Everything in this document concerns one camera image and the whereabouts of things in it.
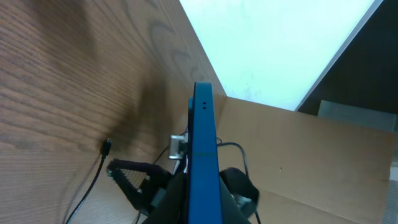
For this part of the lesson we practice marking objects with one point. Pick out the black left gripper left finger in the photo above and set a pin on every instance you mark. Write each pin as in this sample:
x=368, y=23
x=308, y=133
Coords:
x=172, y=207

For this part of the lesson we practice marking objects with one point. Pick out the cardboard side panel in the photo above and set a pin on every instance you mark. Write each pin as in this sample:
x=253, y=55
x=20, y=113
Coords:
x=307, y=169

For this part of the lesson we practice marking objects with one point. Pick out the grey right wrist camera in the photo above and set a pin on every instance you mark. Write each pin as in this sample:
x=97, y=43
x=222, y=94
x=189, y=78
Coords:
x=178, y=146

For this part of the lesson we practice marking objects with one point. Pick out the blue Galaxy smartphone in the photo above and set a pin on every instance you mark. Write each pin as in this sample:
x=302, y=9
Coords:
x=204, y=197

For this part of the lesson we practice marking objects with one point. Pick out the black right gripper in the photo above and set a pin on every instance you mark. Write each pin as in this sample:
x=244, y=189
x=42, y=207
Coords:
x=143, y=184

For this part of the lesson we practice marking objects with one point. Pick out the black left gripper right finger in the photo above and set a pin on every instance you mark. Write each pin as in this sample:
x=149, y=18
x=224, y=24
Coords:
x=230, y=212

